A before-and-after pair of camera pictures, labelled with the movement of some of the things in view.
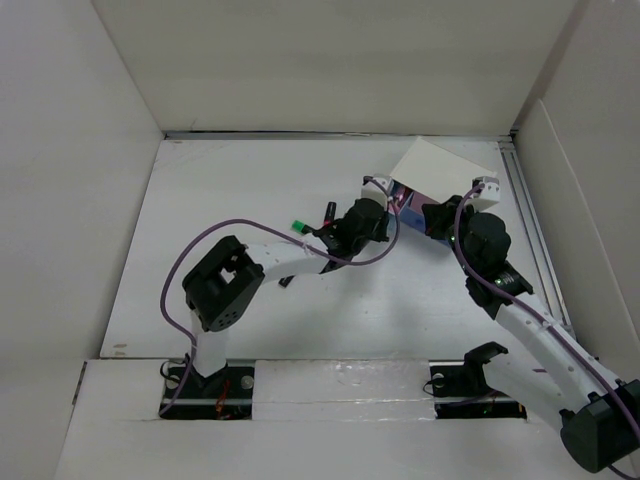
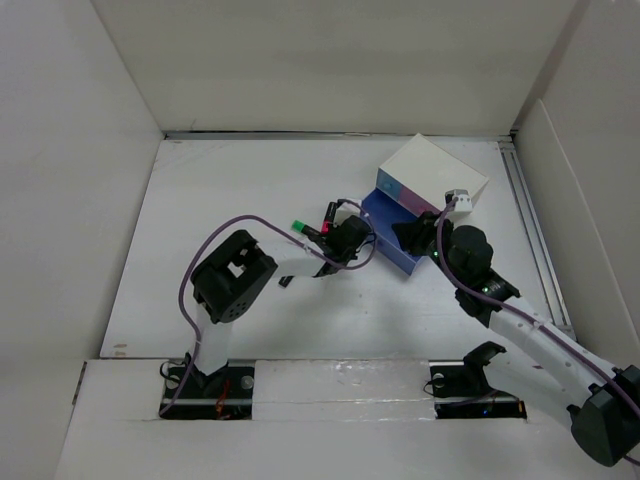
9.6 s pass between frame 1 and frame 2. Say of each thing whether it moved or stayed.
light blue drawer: moved
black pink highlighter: stayed
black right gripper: moved
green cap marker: stayed
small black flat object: stayed
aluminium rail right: stayed
